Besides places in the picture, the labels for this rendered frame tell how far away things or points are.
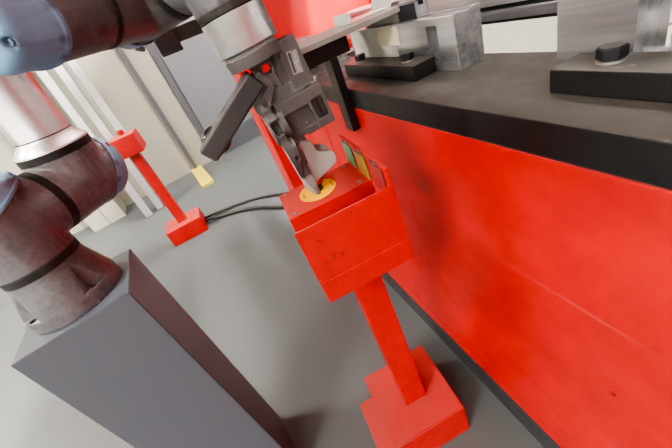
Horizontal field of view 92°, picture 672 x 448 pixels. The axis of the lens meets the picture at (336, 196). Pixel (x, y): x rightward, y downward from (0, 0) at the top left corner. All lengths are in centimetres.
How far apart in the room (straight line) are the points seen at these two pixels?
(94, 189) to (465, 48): 71
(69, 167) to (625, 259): 80
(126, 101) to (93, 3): 350
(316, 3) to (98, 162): 125
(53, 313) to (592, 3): 85
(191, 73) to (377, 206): 350
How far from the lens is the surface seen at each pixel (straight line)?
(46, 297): 69
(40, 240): 68
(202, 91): 389
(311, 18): 170
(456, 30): 65
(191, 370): 79
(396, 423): 103
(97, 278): 71
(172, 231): 254
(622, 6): 50
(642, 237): 44
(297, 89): 43
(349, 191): 56
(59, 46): 38
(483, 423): 114
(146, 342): 72
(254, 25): 40
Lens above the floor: 106
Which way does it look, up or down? 30 degrees down
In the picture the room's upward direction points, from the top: 22 degrees counter-clockwise
